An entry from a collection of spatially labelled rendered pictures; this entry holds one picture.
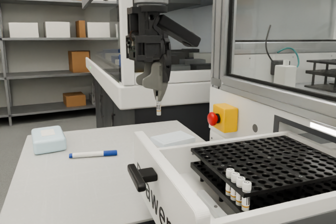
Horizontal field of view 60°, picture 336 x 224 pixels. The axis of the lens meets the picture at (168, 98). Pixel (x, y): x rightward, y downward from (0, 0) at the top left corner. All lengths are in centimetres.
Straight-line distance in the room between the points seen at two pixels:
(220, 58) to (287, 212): 60
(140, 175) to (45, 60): 418
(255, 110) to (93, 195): 45
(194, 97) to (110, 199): 78
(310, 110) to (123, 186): 45
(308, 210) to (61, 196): 50
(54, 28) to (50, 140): 327
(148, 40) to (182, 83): 70
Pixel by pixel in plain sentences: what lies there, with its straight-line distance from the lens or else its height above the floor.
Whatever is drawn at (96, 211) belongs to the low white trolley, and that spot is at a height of 76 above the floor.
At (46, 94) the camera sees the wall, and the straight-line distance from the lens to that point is 462.
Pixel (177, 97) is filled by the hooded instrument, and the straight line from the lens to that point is 131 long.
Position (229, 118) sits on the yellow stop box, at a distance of 84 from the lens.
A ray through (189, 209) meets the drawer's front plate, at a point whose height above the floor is 92.
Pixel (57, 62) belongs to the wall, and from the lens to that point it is 457.
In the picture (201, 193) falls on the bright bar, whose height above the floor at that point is 85.
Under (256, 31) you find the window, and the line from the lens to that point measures 80.
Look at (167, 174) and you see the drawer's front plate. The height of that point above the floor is 93.
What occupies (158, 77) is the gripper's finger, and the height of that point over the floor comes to 102.
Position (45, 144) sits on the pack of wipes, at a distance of 96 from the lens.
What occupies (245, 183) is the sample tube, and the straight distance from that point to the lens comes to 43.
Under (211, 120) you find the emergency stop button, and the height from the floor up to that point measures 87.
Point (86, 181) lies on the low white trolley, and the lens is 77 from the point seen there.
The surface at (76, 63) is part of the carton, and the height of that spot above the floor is 75.
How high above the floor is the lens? 111
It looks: 12 degrees down
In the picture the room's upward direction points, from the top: straight up
